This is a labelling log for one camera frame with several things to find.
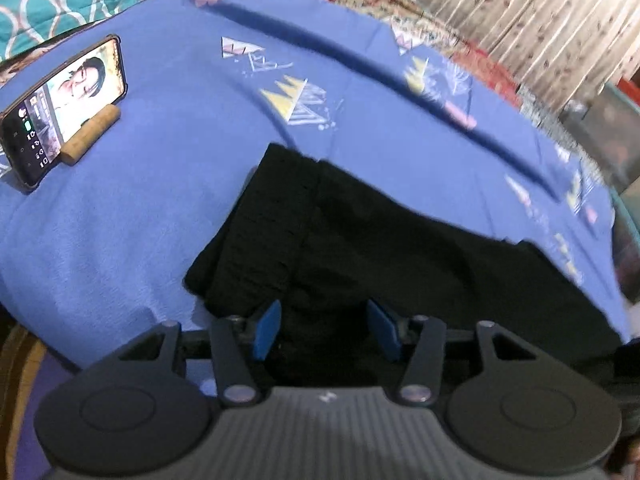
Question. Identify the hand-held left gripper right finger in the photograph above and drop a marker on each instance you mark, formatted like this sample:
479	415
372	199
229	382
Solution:
385	332

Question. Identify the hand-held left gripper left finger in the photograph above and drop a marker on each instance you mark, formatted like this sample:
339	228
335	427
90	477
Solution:
267	330

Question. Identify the black pants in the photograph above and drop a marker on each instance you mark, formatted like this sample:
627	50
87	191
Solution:
375	250

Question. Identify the blue printed bedsheet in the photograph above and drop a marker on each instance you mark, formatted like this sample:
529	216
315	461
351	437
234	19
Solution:
150	210

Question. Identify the cork phone stand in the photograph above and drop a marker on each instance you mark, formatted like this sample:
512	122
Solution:
92	132

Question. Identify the black smartphone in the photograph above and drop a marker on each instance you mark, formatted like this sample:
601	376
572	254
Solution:
65	105

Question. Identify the teal glass table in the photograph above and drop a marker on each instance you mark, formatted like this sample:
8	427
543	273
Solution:
615	135

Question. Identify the red patterned quilt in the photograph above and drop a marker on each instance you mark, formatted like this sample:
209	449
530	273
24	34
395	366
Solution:
400	5

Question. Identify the beige floral curtain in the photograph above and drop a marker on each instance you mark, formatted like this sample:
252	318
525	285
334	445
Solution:
525	20

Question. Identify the teal patterned cloth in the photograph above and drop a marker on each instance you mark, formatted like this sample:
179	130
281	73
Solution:
50	10

